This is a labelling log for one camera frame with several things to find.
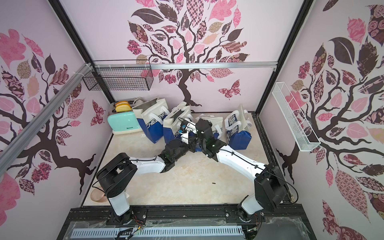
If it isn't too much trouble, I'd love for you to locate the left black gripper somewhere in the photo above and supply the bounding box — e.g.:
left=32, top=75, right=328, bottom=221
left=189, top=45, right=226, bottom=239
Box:
left=172, top=136, right=199, bottom=162

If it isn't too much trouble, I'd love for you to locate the blue beige takeout bag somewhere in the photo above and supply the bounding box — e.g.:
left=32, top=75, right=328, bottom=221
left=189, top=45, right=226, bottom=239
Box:
left=224, top=104, right=252, bottom=150
left=190, top=115, right=226, bottom=158
left=163, top=102, right=193, bottom=144
left=133, top=98, right=170, bottom=144

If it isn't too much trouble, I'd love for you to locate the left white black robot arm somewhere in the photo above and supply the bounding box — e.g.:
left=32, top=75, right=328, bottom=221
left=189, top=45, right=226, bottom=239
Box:
left=96, top=134, right=202, bottom=217

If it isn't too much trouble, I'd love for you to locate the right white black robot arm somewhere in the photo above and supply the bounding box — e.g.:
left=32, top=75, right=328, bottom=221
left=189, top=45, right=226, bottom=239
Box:
left=196, top=119, right=289, bottom=222

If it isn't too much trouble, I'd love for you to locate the mint green toaster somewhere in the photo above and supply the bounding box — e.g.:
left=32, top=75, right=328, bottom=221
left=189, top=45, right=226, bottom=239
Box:
left=107, top=102, right=142, bottom=135

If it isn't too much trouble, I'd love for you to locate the yellow toast slice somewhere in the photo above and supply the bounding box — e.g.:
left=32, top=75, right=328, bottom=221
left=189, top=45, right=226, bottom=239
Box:
left=115, top=104, right=132, bottom=113

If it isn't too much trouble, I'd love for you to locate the orange toast slice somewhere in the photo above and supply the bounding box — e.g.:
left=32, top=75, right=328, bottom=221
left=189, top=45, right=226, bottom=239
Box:
left=115, top=101, right=129, bottom=107

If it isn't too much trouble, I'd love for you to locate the pink translucent bowl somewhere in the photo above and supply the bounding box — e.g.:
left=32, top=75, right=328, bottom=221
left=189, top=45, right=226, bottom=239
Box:
left=90, top=188, right=108, bottom=203

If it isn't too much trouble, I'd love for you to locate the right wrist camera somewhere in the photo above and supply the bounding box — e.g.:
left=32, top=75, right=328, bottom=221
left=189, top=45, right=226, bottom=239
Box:
left=184, top=120, right=197, bottom=134

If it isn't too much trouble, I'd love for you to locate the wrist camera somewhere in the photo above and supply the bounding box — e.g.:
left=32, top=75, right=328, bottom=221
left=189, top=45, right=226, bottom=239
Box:
left=184, top=120, right=197, bottom=134
left=179, top=125, right=187, bottom=134

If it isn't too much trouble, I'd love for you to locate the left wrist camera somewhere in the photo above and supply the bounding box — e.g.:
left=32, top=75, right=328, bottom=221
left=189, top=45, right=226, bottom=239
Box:
left=179, top=125, right=187, bottom=134

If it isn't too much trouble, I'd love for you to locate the aluminium rail back wall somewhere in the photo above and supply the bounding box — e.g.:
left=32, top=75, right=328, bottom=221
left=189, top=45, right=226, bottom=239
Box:
left=95, top=62, right=278, bottom=70

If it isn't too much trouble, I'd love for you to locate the aluminium rail wall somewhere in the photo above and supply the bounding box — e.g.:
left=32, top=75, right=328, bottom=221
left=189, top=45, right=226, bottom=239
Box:
left=95, top=62, right=278, bottom=70
left=1, top=63, right=91, bottom=175

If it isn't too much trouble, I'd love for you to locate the black wire wall basket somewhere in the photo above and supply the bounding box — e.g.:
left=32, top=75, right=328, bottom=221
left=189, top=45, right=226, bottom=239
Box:
left=83, top=60, right=154, bottom=91

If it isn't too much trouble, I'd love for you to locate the white wire wall basket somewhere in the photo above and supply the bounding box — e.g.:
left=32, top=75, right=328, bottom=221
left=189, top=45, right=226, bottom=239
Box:
left=272, top=82, right=321, bottom=152

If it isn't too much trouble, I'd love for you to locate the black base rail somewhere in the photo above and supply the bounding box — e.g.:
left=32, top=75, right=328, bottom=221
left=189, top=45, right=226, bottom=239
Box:
left=59, top=204, right=313, bottom=237

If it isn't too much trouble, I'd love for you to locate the white slotted cable duct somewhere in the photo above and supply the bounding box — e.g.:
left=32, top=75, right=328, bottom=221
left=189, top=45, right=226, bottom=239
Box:
left=69, top=226, right=244, bottom=240

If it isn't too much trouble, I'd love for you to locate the aluminium rail left wall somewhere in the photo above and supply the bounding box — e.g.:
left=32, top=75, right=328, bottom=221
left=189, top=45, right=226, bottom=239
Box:
left=1, top=63, right=91, bottom=175

